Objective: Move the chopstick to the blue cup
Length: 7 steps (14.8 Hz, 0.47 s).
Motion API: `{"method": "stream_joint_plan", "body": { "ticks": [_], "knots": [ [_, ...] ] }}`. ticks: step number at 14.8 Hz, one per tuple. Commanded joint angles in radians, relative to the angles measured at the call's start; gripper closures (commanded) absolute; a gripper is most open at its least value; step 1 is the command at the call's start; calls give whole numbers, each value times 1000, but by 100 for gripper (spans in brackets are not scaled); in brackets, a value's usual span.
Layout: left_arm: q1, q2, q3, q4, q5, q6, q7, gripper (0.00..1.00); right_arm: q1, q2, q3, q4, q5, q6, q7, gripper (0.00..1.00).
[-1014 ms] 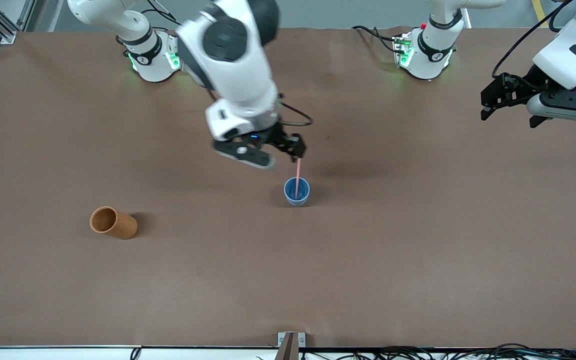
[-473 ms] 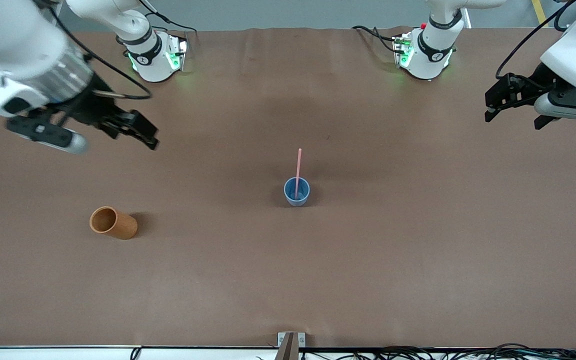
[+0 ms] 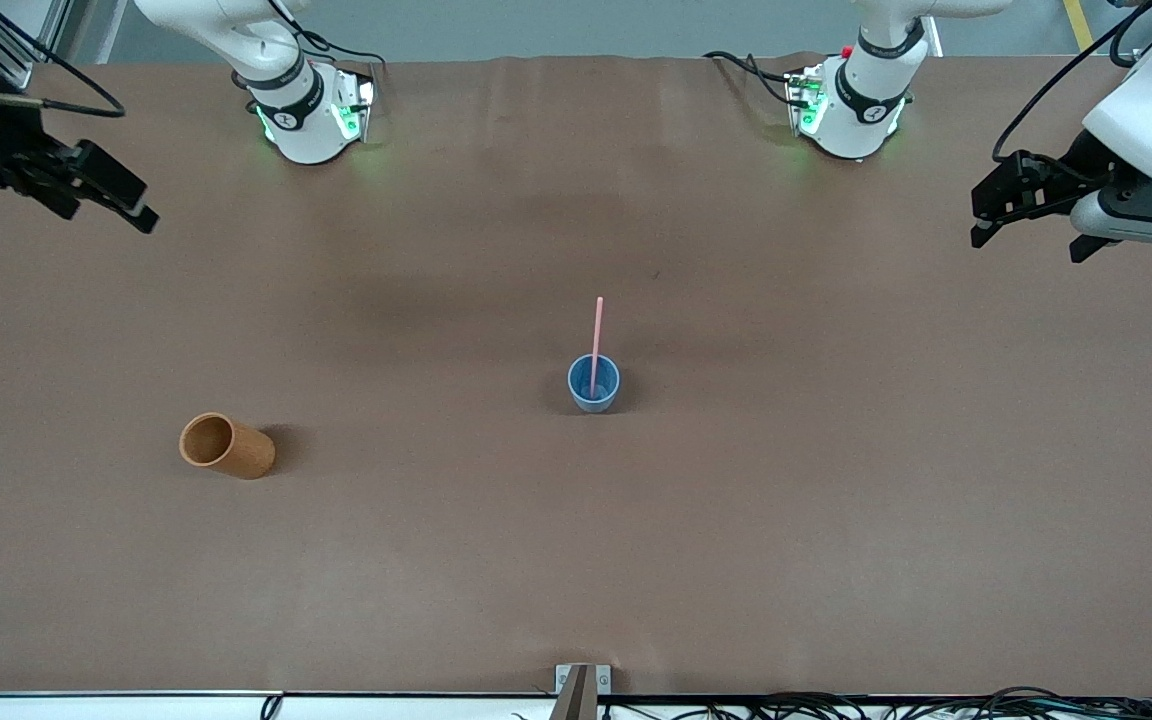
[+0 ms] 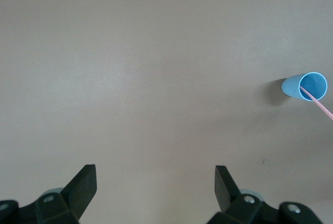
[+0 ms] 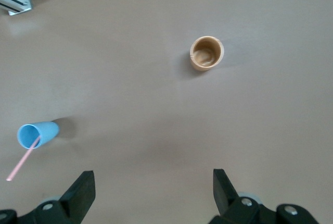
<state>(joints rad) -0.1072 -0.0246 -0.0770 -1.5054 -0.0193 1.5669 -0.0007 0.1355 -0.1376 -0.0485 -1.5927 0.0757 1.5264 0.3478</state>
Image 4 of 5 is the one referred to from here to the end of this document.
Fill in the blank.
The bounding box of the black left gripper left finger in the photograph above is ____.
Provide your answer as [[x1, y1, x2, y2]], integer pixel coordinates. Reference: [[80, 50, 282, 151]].
[[18, 164, 97, 224]]

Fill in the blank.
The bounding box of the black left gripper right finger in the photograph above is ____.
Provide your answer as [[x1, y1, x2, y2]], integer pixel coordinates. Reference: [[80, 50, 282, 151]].
[[208, 165, 280, 224]]

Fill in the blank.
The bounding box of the pink chopstick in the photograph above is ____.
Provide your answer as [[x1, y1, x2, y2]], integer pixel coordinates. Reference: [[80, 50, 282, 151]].
[[300, 85, 333, 122]]

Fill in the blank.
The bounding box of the blue plastic cup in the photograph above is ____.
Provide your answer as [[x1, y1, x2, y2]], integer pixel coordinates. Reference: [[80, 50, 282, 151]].
[[281, 71, 328, 103]]

